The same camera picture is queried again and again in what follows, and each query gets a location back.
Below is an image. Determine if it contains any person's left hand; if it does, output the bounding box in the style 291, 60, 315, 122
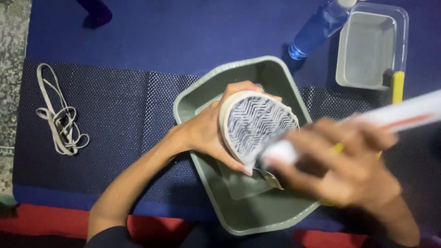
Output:
178, 81, 283, 176

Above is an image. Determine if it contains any person's right hand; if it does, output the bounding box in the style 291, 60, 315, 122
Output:
266, 117, 404, 213

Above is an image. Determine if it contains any white sneaker with zigzag sole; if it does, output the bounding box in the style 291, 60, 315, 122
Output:
218, 90, 300, 173

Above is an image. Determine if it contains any white tube with red print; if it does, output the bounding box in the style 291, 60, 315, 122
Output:
258, 89, 441, 169

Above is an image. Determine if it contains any clear plastic container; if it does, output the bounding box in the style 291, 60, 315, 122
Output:
335, 2, 410, 91

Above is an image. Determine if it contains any grey plastic basin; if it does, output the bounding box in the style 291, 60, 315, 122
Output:
172, 55, 323, 237

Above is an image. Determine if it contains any blue plastic water bottle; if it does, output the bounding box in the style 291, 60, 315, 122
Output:
287, 0, 358, 61

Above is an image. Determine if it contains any blue cloth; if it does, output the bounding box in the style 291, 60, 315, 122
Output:
12, 0, 441, 223

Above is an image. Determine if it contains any dark blue perforated mat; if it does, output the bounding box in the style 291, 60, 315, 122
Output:
12, 59, 441, 223

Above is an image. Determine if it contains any person's dark clothing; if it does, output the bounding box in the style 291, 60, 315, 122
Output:
84, 225, 417, 248

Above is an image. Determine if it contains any dark purple object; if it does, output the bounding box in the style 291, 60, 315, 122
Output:
75, 0, 113, 29

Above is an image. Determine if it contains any beige shoelace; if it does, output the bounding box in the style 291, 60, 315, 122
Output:
35, 63, 90, 156

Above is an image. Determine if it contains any red cloth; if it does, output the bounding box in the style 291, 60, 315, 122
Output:
0, 203, 371, 248

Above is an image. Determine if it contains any grey patterned rug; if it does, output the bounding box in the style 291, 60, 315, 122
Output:
0, 0, 32, 197

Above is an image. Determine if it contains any yellow brush handle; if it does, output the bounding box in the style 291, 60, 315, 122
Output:
390, 70, 406, 105

